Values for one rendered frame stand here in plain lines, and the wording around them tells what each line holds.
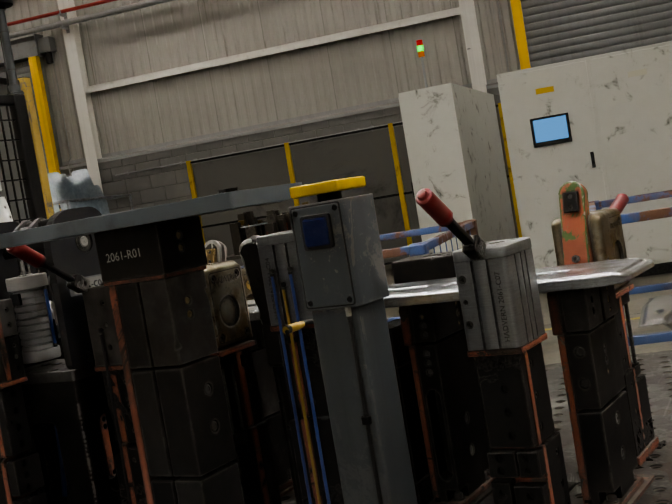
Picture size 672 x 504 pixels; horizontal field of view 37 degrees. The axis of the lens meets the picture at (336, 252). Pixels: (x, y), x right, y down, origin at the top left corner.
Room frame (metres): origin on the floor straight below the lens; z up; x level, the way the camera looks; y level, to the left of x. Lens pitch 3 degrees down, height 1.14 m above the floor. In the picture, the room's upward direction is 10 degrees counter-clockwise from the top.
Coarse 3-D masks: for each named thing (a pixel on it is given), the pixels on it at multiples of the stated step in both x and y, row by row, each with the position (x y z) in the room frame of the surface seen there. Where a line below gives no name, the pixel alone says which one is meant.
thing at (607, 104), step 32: (576, 64) 9.01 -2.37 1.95; (608, 64) 8.94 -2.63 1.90; (640, 64) 8.87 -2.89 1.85; (512, 96) 9.16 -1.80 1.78; (544, 96) 9.09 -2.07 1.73; (576, 96) 9.02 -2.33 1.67; (608, 96) 8.95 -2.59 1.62; (640, 96) 8.88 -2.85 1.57; (512, 128) 9.17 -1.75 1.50; (544, 128) 9.07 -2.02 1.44; (576, 128) 9.03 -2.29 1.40; (608, 128) 8.96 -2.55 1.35; (640, 128) 8.89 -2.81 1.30; (512, 160) 9.18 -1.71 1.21; (544, 160) 9.11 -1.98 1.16; (576, 160) 9.04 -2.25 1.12; (608, 160) 8.97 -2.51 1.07; (640, 160) 8.90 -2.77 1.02; (544, 192) 9.12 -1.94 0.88; (608, 192) 8.99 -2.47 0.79; (640, 192) 8.91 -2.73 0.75; (544, 224) 9.13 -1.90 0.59; (640, 224) 8.92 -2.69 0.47; (544, 256) 9.15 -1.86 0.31; (640, 256) 8.93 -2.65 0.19
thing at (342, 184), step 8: (360, 176) 1.08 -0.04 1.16; (312, 184) 1.05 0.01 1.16; (320, 184) 1.04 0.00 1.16; (328, 184) 1.04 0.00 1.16; (336, 184) 1.03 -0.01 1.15; (344, 184) 1.04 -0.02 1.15; (352, 184) 1.06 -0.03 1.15; (360, 184) 1.07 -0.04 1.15; (296, 192) 1.06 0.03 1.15; (304, 192) 1.05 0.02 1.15; (312, 192) 1.05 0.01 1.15; (320, 192) 1.04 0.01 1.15; (328, 192) 1.04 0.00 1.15; (336, 192) 1.06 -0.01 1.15; (320, 200) 1.07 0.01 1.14
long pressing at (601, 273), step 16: (544, 272) 1.32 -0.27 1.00; (560, 272) 1.31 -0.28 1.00; (576, 272) 1.26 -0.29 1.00; (592, 272) 1.23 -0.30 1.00; (608, 272) 1.18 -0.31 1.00; (624, 272) 1.20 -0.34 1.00; (640, 272) 1.23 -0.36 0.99; (400, 288) 1.44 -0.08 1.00; (416, 288) 1.42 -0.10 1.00; (432, 288) 1.36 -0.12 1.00; (448, 288) 1.29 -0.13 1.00; (544, 288) 1.21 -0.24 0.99; (560, 288) 1.20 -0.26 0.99; (576, 288) 1.19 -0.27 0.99; (384, 304) 1.33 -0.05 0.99; (400, 304) 1.31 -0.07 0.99; (416, 304) 1.30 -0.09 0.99; (256, 320) 1.44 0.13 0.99
